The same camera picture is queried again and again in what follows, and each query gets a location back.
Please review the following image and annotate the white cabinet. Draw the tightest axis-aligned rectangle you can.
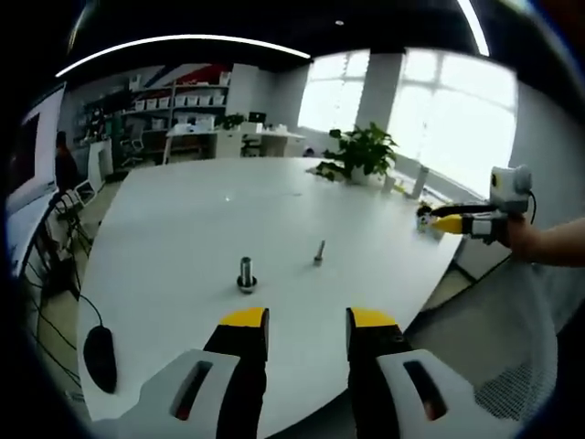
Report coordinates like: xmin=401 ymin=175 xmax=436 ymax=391
xmin=86 ymin=139 xmax=113 ymax=184

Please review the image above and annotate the short ceiling light strip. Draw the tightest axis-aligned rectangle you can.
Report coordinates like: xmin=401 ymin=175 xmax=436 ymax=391
xmin=456 ymin=0 xmax=490 ymax=59

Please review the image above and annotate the storage shelving with white bins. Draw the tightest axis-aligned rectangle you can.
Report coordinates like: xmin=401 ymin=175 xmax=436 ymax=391
xmin=122 ymin=72 xmax=232 ymax=134

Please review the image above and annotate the black mouse cable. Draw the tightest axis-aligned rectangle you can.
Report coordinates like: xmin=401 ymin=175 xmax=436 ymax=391
xmin=78 ymin=293 xmax=105 ymax=328

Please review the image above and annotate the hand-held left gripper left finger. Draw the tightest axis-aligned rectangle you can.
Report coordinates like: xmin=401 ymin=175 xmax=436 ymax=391
xmin=90 ymin=305 xmax=270 ymax=439

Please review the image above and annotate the large computer monitor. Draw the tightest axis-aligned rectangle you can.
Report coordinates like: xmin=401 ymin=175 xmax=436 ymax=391
xmin=6 ymin=84 xmax=68 ymax=202

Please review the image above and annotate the large silver threaded stud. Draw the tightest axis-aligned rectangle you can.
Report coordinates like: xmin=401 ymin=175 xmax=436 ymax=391
xmin=235 ymin=256 xmax=261 ymax=295

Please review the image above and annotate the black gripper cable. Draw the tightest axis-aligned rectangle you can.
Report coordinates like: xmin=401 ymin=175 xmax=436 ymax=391
xmin=404 ymin=189 xmax=538 ymax=324

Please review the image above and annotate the small black white figurine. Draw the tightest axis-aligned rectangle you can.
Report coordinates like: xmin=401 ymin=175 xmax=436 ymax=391
xmin=415 ymin=205 xmax=440 ymax=232

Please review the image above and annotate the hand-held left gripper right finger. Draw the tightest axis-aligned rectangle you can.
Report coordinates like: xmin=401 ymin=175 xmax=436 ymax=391
xmin=346 ymin=305 xmax=522 ymax=439

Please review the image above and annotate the long curved ceiling light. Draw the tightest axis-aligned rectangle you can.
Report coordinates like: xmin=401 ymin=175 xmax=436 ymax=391
xmin=54 ymin=34 xmax=312 ymax=78

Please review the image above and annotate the white bottle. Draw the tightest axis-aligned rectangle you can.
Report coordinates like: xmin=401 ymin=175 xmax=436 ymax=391
xmin=413 ymin=165 xmax=431 ymax=200

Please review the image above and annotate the grey mesh office chair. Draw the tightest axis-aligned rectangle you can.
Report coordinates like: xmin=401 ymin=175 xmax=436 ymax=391
xmin=406 ymin=255 xmax=561 ymax=422

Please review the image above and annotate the potted green plant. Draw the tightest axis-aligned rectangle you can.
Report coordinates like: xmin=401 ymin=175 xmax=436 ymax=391
xmin=314 ymin=122 xmax=399 ymax=185

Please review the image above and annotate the white background counter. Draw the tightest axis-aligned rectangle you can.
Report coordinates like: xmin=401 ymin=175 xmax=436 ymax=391
xmin=165 ymin=122 xmax=306 ymax=162

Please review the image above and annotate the black computer mouse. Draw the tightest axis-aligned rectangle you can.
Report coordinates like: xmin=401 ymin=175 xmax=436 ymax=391
xmin=82 ymin=325 xmax=118 ymax=394

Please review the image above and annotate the tilted white side desk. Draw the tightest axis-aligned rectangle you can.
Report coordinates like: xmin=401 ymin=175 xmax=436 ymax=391
xmin=7 ymin=198 xmax=60 ymax=278

